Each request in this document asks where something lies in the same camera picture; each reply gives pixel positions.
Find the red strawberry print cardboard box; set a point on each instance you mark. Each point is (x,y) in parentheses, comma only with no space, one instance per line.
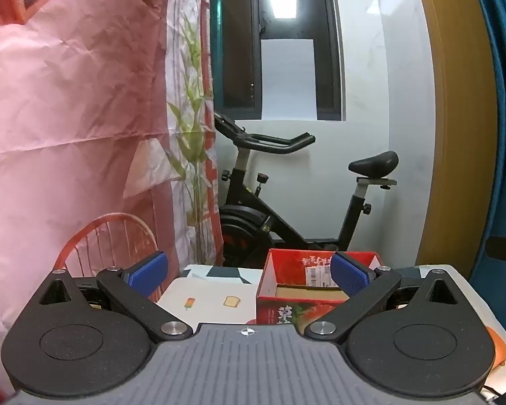
(278,270)

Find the yellow wooden board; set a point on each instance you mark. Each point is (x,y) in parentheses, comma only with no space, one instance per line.
(459,114)

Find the pink creased sheet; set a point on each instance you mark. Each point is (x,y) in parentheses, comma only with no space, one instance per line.
(67,114)

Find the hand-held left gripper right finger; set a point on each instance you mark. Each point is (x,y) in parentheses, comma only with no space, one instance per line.
(349,274)

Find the orange metal chair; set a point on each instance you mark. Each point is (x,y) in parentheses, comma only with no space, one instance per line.
(109,240)

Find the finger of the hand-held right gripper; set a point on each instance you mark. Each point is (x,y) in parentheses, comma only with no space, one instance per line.
(501,248)

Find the white printed tablecloth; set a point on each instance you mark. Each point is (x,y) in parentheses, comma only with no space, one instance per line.
(219,295)

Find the floral printed curtain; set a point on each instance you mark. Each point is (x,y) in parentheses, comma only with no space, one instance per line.
(192,93)

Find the dark framed window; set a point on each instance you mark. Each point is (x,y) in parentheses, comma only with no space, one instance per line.
(286,50)

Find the black exercise bike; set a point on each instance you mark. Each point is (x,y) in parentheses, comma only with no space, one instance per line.
(244,202)

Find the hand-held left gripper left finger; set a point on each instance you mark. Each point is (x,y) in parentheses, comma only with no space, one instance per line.
(148,273)

